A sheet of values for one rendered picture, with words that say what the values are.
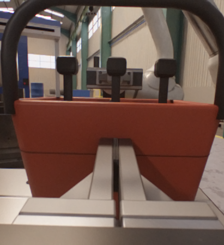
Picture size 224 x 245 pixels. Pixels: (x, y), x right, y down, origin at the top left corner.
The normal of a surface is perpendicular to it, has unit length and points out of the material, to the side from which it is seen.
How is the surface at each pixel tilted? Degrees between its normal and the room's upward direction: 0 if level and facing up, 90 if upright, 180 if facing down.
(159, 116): 97
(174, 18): 90
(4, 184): 0
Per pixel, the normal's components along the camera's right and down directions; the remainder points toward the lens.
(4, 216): 0.03, -0.99
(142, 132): 0.00, 0.28
